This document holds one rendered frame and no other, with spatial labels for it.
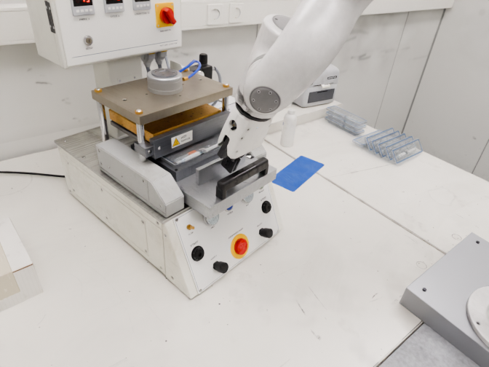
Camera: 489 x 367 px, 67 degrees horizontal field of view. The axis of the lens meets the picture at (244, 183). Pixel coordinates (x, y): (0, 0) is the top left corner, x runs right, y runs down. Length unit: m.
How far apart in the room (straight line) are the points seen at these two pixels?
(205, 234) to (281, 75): 0.43
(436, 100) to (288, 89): 2.61
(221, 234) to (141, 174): 0.23
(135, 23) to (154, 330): 0.69
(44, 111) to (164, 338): 0.90
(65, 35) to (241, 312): 0.69
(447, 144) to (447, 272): 2.21
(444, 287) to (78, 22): 0.97
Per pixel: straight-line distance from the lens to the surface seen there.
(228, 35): 1.65
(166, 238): 0.79
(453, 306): 0.93
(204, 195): 0.76
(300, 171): 1.29
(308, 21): 0.54
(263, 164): 0.81
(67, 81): 1.41
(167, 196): 0.75
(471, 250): 1.09
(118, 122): 0.91
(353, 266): 0.99
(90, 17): 0.92
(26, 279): 0.89
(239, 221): 0.90
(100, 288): 0.90
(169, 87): 0.86
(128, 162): 0.82
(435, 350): 0.91
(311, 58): 0.53
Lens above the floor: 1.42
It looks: 34 degrees down
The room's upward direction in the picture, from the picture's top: 5 degrees clockwise
